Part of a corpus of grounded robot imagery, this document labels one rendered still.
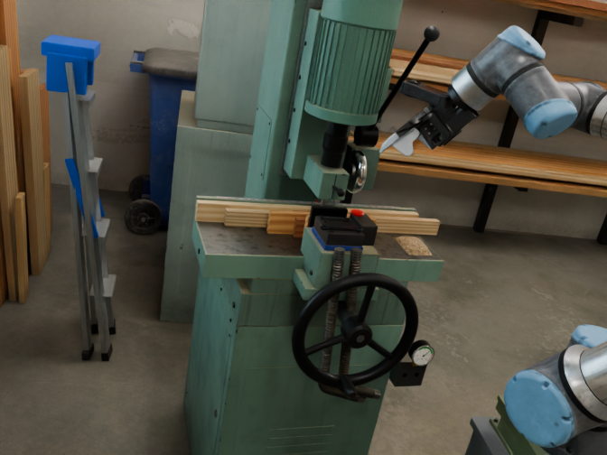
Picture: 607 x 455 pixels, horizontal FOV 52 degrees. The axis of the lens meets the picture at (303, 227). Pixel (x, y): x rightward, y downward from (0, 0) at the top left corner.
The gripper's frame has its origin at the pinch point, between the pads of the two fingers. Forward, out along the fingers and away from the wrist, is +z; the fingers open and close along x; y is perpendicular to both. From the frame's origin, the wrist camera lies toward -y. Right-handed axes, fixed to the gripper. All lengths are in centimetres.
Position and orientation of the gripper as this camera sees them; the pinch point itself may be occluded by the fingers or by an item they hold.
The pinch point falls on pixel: (391, 145)
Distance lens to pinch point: 144.8
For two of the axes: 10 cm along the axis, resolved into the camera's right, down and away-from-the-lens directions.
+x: 5.5, -2.4, 8.0
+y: 5.7, 8.1, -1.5
